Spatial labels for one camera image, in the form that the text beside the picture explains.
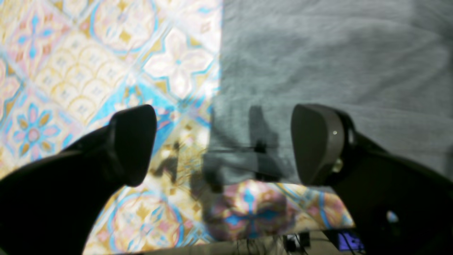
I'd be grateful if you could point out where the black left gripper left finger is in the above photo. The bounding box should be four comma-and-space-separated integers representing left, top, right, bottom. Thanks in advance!
0, 104, 157, 255

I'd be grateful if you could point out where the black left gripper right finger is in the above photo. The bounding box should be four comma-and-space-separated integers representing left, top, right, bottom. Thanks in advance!
290, 104, 453, 255

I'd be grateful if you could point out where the grey T-shirt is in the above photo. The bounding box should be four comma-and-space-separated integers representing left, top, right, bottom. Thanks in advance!
202, 0, 453, 185

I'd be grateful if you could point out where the colourful patterned tablecloth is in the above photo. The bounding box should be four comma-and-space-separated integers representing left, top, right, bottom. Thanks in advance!
1, 0, 353, 255

